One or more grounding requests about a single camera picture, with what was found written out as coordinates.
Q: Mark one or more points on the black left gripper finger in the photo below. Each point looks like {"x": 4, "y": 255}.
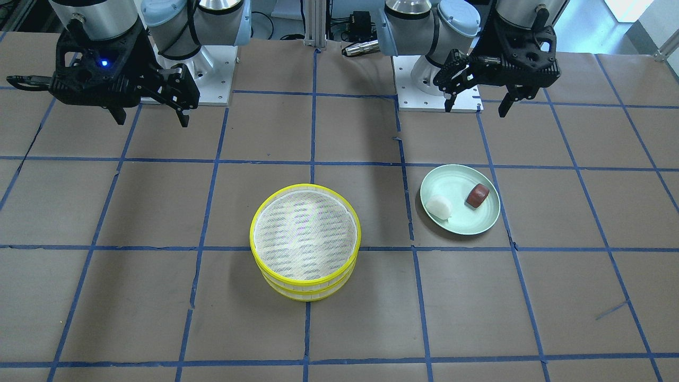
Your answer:
{"x": 506, "y": 104}
{"x": 450, "y": 99}

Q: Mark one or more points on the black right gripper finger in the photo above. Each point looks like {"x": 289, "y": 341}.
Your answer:
{"x": 118, "y": 114}
{"x": 183, "y": 116}

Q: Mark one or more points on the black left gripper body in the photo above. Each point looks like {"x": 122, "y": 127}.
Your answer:
{"x": 486, "y": 51}

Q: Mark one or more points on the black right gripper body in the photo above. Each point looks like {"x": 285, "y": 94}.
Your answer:
{"x": 139, "y": 59}

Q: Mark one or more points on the brown bun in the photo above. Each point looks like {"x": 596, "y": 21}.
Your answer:
{"x": 477, "y": 196}

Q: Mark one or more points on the white bun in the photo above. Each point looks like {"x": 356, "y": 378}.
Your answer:
{"x": 439, "y": 207}

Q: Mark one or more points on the yellow steamer layer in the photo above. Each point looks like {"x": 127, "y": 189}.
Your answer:
{"x": 305, "y": 234}
{"x": 313, "y": 292}

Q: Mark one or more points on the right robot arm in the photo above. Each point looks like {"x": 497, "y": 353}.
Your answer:
{"x": 167, "y": 23}

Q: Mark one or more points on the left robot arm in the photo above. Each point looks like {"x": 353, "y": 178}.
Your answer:
{"x": 420, "y": 28}

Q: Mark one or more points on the light green plate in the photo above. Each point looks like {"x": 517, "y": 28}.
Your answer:
{"x": 454, "y": 181}

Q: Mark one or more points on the silver flashlight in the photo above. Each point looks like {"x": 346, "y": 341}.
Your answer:
{"x": 356, "y": 49}

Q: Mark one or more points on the black power adapter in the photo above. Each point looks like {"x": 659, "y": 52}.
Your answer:
{"x": 358, "y": 27}

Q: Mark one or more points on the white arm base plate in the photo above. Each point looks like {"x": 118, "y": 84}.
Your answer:
{"x": 212, "y": 74}
{"x": 414, "y": 76}

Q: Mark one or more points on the aluminium frame post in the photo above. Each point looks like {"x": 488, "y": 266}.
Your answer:
{"x": 315, "y": 17}

